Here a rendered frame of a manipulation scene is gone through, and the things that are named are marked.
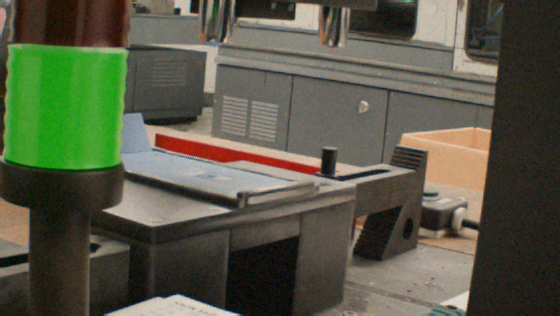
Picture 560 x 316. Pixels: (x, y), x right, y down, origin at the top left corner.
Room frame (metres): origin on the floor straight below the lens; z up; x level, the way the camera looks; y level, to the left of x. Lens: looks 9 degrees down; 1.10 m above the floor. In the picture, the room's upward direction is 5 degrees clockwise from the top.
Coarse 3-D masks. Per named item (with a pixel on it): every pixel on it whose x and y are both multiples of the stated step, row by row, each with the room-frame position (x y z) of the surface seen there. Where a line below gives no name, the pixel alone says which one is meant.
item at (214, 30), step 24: (192, 0) 0.55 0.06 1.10; (216, 0) 0.49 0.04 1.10; (240, 0) 0.53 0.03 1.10; (264, 0) 0.55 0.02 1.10; (288, 0) 0.53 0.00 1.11; (312, 0) 0.55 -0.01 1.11; (336, 0) 0.57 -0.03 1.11; (360, 0) 0.59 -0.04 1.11; (216, 24) 0.49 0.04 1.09; (336, 24) 0.59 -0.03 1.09; (336, 48) 0.59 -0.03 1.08
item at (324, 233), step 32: (256, 224) 0.52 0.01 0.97; (288, 224) 0.54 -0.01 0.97; (320, 224) 0.57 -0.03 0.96; (352, 224) 0.61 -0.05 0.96; (160, 256) 0.45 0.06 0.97; (192, 256) 0.47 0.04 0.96; (224, 256) 0.49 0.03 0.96; (256, 256) 0.57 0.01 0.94; (288, 256) 0.56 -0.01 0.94; (320, 256) 0.58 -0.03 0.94; (128, 288) 0.45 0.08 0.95; (160, 288) 0.45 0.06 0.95; (192, 288) 0.47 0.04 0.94; (224, 288) 0.49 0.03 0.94; (256, 288) 0.57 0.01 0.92; (288, 288) 0.56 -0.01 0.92; (320, 288) 0.58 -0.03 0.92
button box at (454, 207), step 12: (432, 204) 0.83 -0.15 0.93; (444, 204) 0.83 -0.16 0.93; (456, 204) 0.84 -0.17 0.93; (360, 216) 0.86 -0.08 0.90; (432, 216) 0.82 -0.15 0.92; (444, 216) 0.82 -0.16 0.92; (456, 216) 0.83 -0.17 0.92; (420, 228) 0.83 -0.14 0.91; (432, 228) 0.82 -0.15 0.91; (444, 228) 0.83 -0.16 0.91; (456, 228) 0.83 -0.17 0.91; (468, 228) 0.83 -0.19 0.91
